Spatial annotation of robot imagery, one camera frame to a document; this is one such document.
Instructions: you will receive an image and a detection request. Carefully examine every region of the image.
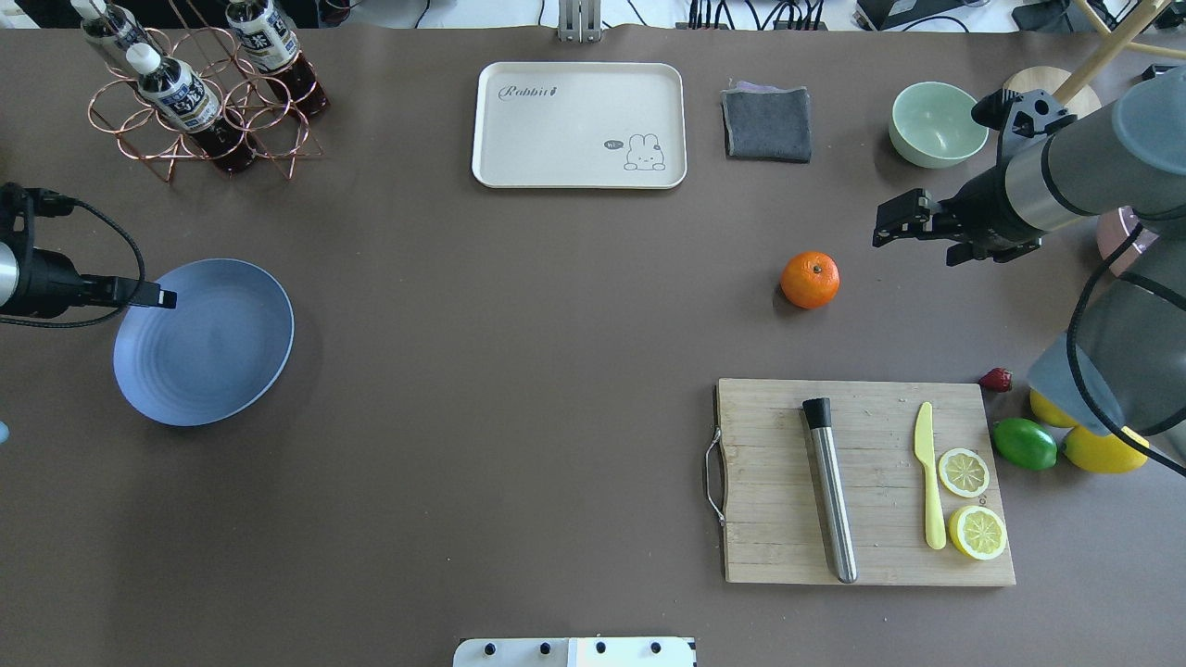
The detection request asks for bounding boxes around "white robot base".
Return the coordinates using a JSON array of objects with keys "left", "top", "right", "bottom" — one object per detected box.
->
[{"left": 452, "top": 635, "right": 699, "bottom": 666}]

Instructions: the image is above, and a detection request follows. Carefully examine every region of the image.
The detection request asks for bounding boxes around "wooden cup stand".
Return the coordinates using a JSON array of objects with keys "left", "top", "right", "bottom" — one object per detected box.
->
[{"left": 1003, "top": 1, "right": 1185, "bottom": 115}]

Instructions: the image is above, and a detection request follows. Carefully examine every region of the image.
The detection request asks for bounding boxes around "blue round plate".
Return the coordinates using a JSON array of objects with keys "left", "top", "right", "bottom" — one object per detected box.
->
[{"left": 113, "top": 258, "right": 294, "bottom": 427}]

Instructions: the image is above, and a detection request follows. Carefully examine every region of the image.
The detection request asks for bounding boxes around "dark drink bottle lower left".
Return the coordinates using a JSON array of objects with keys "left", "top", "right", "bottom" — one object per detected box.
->
[{"left": 224, "top": 1, "right": 329, "bottom": 119}]

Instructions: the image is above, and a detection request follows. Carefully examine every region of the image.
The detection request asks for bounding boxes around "wooden cutting board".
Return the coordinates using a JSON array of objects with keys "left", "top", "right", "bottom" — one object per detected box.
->
[{"left": 716, "top": 379, "right": 1016, "bottom": 587}]

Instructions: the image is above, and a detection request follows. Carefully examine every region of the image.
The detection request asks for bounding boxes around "yellow plastic knife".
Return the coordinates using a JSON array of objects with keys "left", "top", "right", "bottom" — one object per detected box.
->
[{"left": 914, "top": 401, "right": 946, "bottom": 550}]

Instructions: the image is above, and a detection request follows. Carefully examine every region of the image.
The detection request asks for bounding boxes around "steel muddler black tip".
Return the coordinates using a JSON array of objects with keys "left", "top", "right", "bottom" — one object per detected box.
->
[{"left": 801, "top": 398, "right": 859, "bottom": 585}]

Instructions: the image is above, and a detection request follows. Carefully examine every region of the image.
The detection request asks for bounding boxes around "dark drink bottle top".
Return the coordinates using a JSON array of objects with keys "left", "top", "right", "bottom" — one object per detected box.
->
[{"left": 125, "top": 43, "right": 256, "bottom": 173}]

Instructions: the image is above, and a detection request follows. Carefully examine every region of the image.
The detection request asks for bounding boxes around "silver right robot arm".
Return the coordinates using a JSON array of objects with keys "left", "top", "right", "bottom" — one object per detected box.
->
[{"left": 872, "top": 68, "right": 1185, "bottom": 474}]

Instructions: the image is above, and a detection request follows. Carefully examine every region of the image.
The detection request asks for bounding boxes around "green lime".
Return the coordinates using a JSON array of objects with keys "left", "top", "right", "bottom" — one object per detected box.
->
[{"left": 991, "top": 418, "right": 1059, "bottom": 472}]

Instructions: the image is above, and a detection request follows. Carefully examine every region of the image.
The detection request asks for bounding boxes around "cream rabbit tray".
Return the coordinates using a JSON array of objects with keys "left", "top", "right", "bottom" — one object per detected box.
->
[{"left": 471, "top": 62, "right": 688, "bottom": 190}]

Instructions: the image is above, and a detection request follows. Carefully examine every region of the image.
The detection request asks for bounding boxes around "lemon slice thin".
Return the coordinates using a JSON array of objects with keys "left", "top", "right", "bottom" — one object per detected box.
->
[{"left": 937, "top": 447, "right": 991, "bottom": 498}]

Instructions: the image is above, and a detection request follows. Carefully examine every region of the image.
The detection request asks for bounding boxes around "green bowl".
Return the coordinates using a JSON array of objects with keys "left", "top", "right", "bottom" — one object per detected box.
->
[{"left": 890, "top": 82, "right": 990, "bottom": 169}]

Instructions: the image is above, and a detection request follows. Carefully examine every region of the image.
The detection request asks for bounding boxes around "grey folded cloth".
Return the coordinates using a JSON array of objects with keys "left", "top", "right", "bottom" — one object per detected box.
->
[{"left": 720, "top": 81, "right": 812, "bottom": 164}]

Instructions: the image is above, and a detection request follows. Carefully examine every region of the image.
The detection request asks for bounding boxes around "dark drink bottle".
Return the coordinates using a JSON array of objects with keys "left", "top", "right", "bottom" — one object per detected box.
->
[
  {"left": 224, "top": 1, "right": 329, "bottom": 119},
  {"left": 71, "top": 0, "right": 164, "bottom": 71},
  {"left": 125, "top": 43, "right": 256, "bottom": 173}
]

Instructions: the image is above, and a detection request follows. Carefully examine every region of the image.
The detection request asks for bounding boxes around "red strawberry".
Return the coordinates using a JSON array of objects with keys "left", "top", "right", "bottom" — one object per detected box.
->
[{"left": 978, "top": 367, "right": 1013, "bottom": 394}]

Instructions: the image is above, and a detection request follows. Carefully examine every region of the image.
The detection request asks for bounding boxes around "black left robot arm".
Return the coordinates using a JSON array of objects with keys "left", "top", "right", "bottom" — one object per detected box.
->
[{"left": 1, "top": 182, "right": 177, "bottom": 329}]

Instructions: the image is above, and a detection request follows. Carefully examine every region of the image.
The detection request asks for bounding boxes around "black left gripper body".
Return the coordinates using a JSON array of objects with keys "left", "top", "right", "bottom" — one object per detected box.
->
[{"left": 37, "top": 250, "right": 177, "bottom": 318}]

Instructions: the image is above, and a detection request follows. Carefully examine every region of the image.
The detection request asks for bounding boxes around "lemon half slice thick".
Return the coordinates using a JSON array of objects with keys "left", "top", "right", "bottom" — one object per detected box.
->
[{"left": 948, "top": 504, "right": 1008, "bottom": 560}]

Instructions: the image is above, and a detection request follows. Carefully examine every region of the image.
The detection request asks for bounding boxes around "copper wire bottle rack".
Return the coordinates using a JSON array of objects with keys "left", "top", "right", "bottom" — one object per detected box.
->
[{"left": 87, "top": 1, "right": 323, "bottom": 182}]

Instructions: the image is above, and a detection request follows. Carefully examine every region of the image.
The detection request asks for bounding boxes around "yellow lemon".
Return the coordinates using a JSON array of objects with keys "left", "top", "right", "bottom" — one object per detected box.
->
[
  {"left": 1061, "top": 426, "right": 1149, "bottom": 474},
  {"left": 1028, "top": 389, "right": 1079, "bottom": 428}
]

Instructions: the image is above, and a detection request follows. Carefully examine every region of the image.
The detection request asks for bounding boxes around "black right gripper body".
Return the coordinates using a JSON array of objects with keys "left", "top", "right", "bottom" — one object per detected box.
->
[{"left": 919, "top": 166, "right": 1042, "bottom": 267}]

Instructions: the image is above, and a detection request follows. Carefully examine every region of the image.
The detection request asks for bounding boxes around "dark drink bottle lower right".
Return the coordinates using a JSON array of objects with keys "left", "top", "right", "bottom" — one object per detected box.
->
[{"left": 71, "top": 0, "right": 164, "bottom": 71}]

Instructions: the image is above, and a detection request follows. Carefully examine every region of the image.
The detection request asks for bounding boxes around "yellow lemon lower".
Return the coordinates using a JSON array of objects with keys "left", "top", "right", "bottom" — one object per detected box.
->
[{"left": 1028, "top": 389, "right": 1079, "bottom": 428}]

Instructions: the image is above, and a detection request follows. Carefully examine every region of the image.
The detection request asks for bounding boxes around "yellow lemon upper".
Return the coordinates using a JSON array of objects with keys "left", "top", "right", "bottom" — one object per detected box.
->
[{"left": 1061, "top": 426, "right": 1149, "bottom": 474}]

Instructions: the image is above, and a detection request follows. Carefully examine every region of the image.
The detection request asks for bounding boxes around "orange mandarin fruit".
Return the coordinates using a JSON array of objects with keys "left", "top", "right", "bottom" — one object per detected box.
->
[{"left": 779, "top": 252, "right": 841, "bottom": 309}]

